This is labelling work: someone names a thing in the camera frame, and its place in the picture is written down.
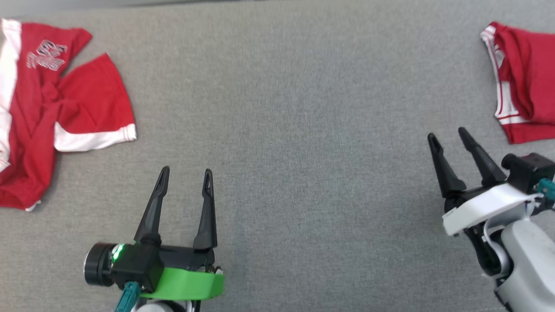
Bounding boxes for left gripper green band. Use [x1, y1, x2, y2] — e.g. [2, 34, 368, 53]
[134, 166, 225, 301]

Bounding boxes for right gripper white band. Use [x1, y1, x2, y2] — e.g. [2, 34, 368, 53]
[427, 127, 543, 237]

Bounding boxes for red white basketball jersey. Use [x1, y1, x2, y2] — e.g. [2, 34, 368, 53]
[480, 22, 555, 145]

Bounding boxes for red white basketball shorts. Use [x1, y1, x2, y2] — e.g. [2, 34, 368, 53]
[0, 18, 137, 212]

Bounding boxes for grey fabric padded surface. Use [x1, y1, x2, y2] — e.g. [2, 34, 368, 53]
[0, 0, 555, 312]

